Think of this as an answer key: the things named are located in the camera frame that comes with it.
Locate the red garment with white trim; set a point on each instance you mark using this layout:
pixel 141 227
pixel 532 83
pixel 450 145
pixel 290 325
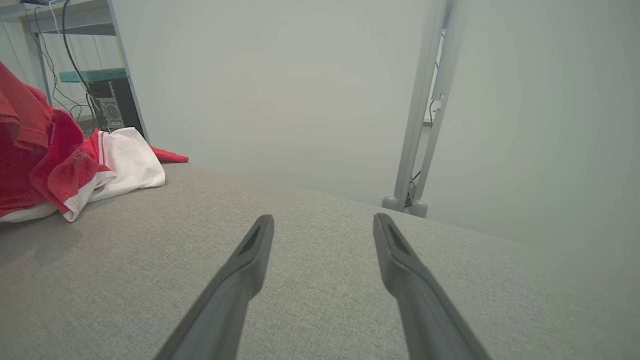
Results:
pixel 30 150

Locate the teal flat box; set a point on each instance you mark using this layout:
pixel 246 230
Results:
pixel 95 75

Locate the grey metal desk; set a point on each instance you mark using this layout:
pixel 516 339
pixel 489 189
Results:
pixel 80 17

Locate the grey metal partition post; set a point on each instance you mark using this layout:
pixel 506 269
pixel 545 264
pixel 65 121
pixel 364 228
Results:
pixel 417 110

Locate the grey cylindrical post foot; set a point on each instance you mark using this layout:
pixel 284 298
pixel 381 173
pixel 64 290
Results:
pixel 419 209
pixel 390 203

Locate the black computer tower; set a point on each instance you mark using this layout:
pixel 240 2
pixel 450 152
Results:
pixel 120 102

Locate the red shirt with white sleeves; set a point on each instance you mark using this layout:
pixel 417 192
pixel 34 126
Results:
pixel 132 160

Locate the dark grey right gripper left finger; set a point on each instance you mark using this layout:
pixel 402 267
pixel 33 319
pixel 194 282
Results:
pixel 235 295

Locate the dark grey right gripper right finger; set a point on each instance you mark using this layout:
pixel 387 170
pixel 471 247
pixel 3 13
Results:
pixel 420 305

